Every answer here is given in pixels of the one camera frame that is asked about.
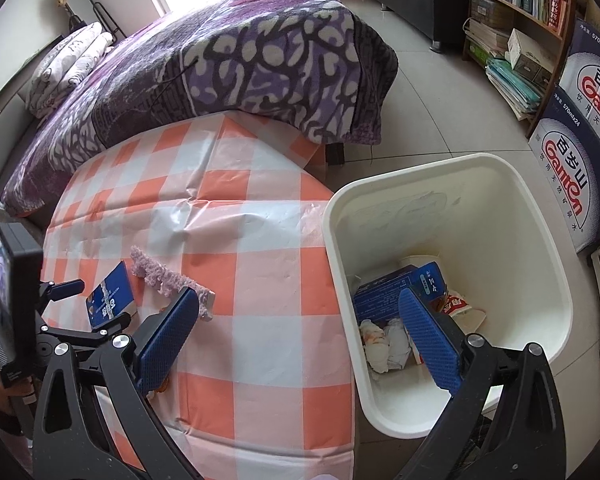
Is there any bed with purple blanket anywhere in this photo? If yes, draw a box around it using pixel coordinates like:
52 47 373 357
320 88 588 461
2 0 400 217

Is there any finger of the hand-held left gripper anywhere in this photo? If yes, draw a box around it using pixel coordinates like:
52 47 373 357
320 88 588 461
34 311 134 358
39 280 86 307

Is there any stack of white books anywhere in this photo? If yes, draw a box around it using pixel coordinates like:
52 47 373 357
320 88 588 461
463 17 511 67

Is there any pink knitted strip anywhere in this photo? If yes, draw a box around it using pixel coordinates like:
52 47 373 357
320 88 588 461
130 245 217 322

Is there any large blue paper box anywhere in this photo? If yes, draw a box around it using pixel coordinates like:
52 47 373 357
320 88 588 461
352 265 422 324

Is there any blue white paper box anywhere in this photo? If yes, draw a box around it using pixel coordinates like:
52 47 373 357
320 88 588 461
84 261 140 332

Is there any grey cardboard box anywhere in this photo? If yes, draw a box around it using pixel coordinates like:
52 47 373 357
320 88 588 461
470 0 514 31

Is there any folded white patterned quilt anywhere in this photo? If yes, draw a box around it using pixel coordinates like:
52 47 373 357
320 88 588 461
27 21 115 119

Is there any stained tissue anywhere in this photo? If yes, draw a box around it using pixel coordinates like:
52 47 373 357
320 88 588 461
358 319 392 374

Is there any black cable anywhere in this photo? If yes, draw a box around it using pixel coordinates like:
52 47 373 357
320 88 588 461
147 57 202 112

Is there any stack of green books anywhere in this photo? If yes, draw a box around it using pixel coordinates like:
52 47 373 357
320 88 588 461
485 55 546 122

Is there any white tissue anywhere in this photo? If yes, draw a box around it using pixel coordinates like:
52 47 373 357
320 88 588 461
384 321 414 369

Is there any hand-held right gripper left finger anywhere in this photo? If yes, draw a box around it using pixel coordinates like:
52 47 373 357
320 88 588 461
32 286 202 480

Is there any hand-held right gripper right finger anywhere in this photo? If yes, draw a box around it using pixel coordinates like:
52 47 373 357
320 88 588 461
397 287 568 480

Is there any orange checkered tablecloth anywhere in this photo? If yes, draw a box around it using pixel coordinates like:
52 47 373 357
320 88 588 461
42 112 359 480

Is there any blue white water carton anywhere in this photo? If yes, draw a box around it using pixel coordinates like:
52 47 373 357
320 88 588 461
559 17 600 136
527 85 600 255

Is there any black metal coat rack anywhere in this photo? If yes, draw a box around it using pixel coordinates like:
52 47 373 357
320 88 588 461
54 0 129 42

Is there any wooden bookshelf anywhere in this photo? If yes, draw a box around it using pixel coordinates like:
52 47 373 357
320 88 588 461
462 0 579 127

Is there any dark bed headboard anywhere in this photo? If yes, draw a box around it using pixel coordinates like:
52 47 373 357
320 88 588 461
0 35 65 201

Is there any red white wrapper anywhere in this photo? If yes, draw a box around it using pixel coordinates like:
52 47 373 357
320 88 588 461
440 292 487 334

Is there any white plastic trash bin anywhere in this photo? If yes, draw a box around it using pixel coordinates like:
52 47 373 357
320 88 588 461
322 152 574 439

